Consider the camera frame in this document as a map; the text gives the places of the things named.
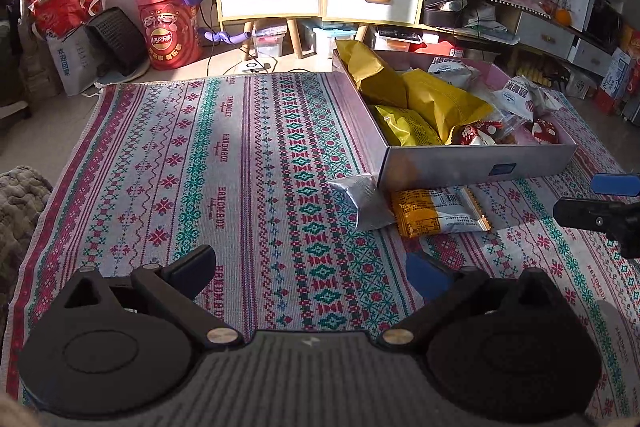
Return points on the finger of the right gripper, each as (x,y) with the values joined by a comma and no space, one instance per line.
(616,184)
(618,221)

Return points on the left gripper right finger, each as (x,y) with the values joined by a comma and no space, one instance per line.
(443,291)

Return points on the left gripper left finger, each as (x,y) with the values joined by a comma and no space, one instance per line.
(169,293)

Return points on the small red snack packet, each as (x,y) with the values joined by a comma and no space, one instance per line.
(544,132)

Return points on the orange gold snack bar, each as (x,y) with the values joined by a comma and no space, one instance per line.
(438,211)

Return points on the white pecan snack packet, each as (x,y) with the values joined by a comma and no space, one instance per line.
(526,99)

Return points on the plain yellow snack packet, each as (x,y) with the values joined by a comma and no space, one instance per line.
(446,108)

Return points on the white green snack packet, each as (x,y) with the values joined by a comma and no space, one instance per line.
(454,72)

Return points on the glossy yellow snack packet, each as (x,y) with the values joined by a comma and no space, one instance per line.
(404,127)

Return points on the yellow waffle sandwich packet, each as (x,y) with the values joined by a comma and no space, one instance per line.
(376,81)

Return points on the silver foil packet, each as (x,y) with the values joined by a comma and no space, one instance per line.
(371,207)

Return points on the patterned woven floor mat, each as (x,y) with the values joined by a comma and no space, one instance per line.
(245,165)

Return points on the grey knitted blanket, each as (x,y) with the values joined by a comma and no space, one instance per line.
(24,195)

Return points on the pink silver cardboard box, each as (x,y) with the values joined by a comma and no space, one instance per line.
(400,168)

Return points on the black mesh basket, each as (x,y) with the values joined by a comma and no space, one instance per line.
(119,38)

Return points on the red cylindrical snack drum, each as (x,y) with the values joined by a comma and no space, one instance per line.
(170,29)

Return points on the red shopping bag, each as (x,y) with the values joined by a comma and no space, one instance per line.
(57,18)

